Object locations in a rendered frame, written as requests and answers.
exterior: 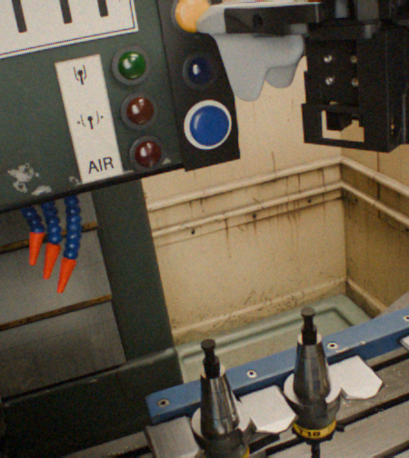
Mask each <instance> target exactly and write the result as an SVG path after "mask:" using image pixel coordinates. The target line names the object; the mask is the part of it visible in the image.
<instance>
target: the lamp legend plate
mask: <svg viewBox="0 0 409 458"><path fill-rule="evenodd" d="M55 67H56V71H57V75H58V79H59V84H60V87H61V92H62V96H63V100H64V104H65V111H66V115H67V120H68V123H69V127H70V132H71V136H72V139H73V144H74V148H75V154H76V159H77V162H78V166H79V171H80V175H81V178H82V182H83V184H86V183H90V182H93V181H97V180H101V179H105V178H108V177H113V176H117V175H120V174H124V173H123V169H122V165H121V160H120V155H119V151H118V146H117V142H116V137H115V129H114V124H113V120H112V116H111V111H110V106H109V102H108V97H107V92H106V88H105V80H104V74H103V69H102V65H101V60H100V55H94V56H89V57H85V58H80V59H75V60H71V61H66V62H62V63H58V64H55Z"/></svg>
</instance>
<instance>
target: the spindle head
mask: <svg viewBox="0 0 409 458"><path fill-rule="evenodd" d="M133 2H134V7H135V17H136V22H137V28H138V31H134V32H129V33H124V34H119V35H110V36H106V37H100V38H96V39H91V40H86V41H82V42H77V43H72V44H68V45H59V46H55V47H50V48H46V49H41V50H36V51H32V52H28V53H23V54H19V55H11V56H7V57H2V58H0V214H4V213H8V212H12V211H15V210H19V209H23V208H26V207H30V206H34V205H38V204H44V203H48V202H52V201H55V200H59V199H63V198H66V197H70V196H74V195H78V194H84V193H88V192H92V191H95V190H99V189H103V188H106V187H110V186H114V185H118V184H124V183H128V182H132V181H135V180H139V179H143V178H146V177H151V176H155V175H159V174H165V173H169V172H173V171H176V170H180V169H185V168H184V162H183V157H182V151H181V145H180V140H179V134H178V128H177V122H176V117H175V106H174V100H173V95H172V89H171V84H170V77H169V72H168V66H167V61H166V54H165V44H164V38H163V33H162V26H161V21H160V15H159V10H158V3H157V0H133ZM127 45H136V46H139V47H141V48H142V49H144V50H145V51H146V52H147V54H148V55H149V58H150V61H151V69H150V72H149V75H148V76H147V77H146V79H145V80H144V81H143V82H142V83H140V84H138V85H125V84H123V83H121V82H120V81H118V80H117V79H116V78H115V76H114V74H113V71H112V59H113V57H114V55H115V53H116V52H117V51H118V50H119V49H120V48H122V47H124V46H127ZM94 55H100V60H101V65H102V69H103V74H104V80H105V88H106V92H107V97H108V102H109V106H110V111H111V116H112V120H113V124H114V129H115V137H116V142H117V146H118V151H119V155H120V160H121V165H122V169H123V173H124V174H120V175H117V176H113V177H108V178H105V179H101V180H97V181H93V182H90V183H86V184H83V182H82V178H81V175H80V171H79V166H78V162H77V159H76V154H75V148H74V144H73V139H72V136H71V132H70V127H69V123H68V120H67V115H66V111H65V104H64V100H63V96H62V92H61V87H60V84H59V79H58V75H57V71H56V67H55V64H58V63H62V62H66V61H71V60H75V59H80V58H85V57H89V56H94ZM137 91H143V92H146V93H148V94H150V95H151V96H152V97H153V98H154V99H155V101H156V102H157V104H158V116H157V118H156V120H155V122H154V123H153V124H152V125H151V126H149V127H147V128H145V129H142V130H136V129H133V128H131V127H129V126H128V125H126V124H125V122H124V121H123V119H122V117H121V113H120V108H121V104H122V102H123V101H124V99H125V98H126V97H127V96H128V95H129V94H131V93H133V92H137ZM143 135H153V136H155V137H157V138H159V139H160V140H161V141H162V142H163V144H164V146H165V160H164V162H163V163H162V165H161V166H160V167H159V168H157V169H156V170H154V171H152V172H142V171H139V170H137V169H136V168H135V167H134V166H133V165H132V164H131V162H130V159H129V149H130V146H131V144H132V143H133V141H134V140H135V139H137V138H138V137H140V136H143Z"/></svg>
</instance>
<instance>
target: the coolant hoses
mask: <svg viewBox="0 0 409 458"><path fill-rule="evenodd" d="M80 200H81V199H80V197H79V196H78V195H74V196H70V197H66V198H65V201H64V203H65V205H67V207H66V208H65V213H66V214H67V217H66V219H65V220H66V222H67V223H68V224H67V226H66V230H67V231H68V232H67V233H66V236H65V238H66V239H67V240H66V242H65V250H64V252H63V256H64V258H63V259H62V262H61V268H60V274H59V280H58V286H57V292H58V293H60V294H61V293H62V292H63V291H64V289H65V287H66V284H67V282H68V280H69V278H70V276H71V274H72V272H73V270H74V268H75V265H76V260H75V259H76V258H78V256H79V252H78V249H80V246H81V244H80V241H79V240H81V238H82V235H81V232H80V231H82V227H83V226H82V224H81V222H82V215H80V213H81V212H82V208H81V206H80V205H79V204H80ZM55 205H56V201H52V202H48V203H44V204H40V206H41V208H42V209H44V211H43V215H44V217H45V224H46V225H47V228H46V231H47V233H48V236H47V241H48V242H49V243H48V244H47V245H46V249H45V267H44V279H49V277H50V275H51V272H52V271H53V268H54V266H55V262H56V259H57V257H58V255H59V253H60V251H61V245H60V244H59V243H60V242H62V241H63V236H62V234H61V232H62V231H63V227H62V225H60V224H59V223H60V222H61V218H60V216H59V215H58V213H59V210H58V208H57V207H56V206H55ZM19 211H20V212H23V217H24V219H27V224H28V225H29V226H31V227H30V262H29V263H30V264H31V265H35V264H36V261H37V257H38V255H39V252H40V248H41V245H42V242H43V239H44V236H45V225H44V224H43V223H42V221H43V218H42V216H41V215H40V214H38V211H37V208H35V207H34V206H30V207H26V208H23V209H19Z"/></svg>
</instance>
